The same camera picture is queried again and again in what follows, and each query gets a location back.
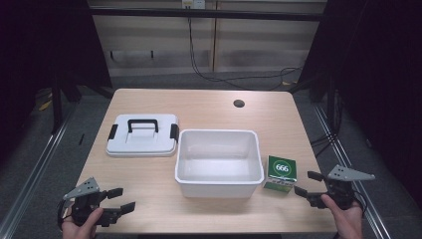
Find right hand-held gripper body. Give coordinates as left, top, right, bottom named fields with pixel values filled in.
left=311, top=164, right=376, bottom=211

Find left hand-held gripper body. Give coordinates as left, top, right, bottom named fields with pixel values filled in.
left=62, top=176, right=111, bottom=228

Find small green and white carton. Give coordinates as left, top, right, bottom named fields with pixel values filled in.
left=262, top=154, right=299, bottom=194

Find white lid with black handle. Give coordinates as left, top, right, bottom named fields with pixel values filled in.
left=105, top=114, right=181, bottom=158

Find white plastic storage box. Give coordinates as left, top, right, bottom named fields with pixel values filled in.
left=174, top=128, right=266, bottom=199

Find person's left hand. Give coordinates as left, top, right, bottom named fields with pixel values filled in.
left=61, top=207, right=105, bottom=239

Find person's right hand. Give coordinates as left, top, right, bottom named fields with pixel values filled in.
left=320, top=193, right=365, bottom=239

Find yellow floor tape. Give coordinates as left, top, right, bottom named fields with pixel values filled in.
left=37, top=99, right=54, bottom=113

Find black curtain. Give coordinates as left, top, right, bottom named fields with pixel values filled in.
left=0, top=0, right=113, bottom=163
left=292, top=0, right=422, bottom=210

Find black horizontal metal bar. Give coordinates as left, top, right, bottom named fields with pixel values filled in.
left=89, top=7, right=328, bottom=22

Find right hand-held gripper cable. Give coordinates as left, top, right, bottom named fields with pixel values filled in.
left=351, top=188, right=369, bottom=214

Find hand-held gripper cable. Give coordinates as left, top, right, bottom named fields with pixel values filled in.
left=351, top=188, right=369, bottom=214
left=56, top=198, right=74, bottom=231

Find left hand-held gripper cable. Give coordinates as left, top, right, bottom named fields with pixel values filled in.
left=56, top=198, right=74, bottom=231

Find aluminium floor rail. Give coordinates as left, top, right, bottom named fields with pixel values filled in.
left=313, top=103, right=386, bottom=239
left=0, top=101, right=79, bottom=239

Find black floor cables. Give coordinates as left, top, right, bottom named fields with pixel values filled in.
left=310, top=130, right=339, bottom=158

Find black metal stand post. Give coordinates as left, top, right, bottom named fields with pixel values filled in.
left=50, top=74, right=65, bottom=134

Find long black wall cable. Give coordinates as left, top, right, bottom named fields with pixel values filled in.
left=187, top=16, right=304, bottom=92

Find white wall socket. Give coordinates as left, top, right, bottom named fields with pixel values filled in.
left=180, top=0, right=207, bottom=10

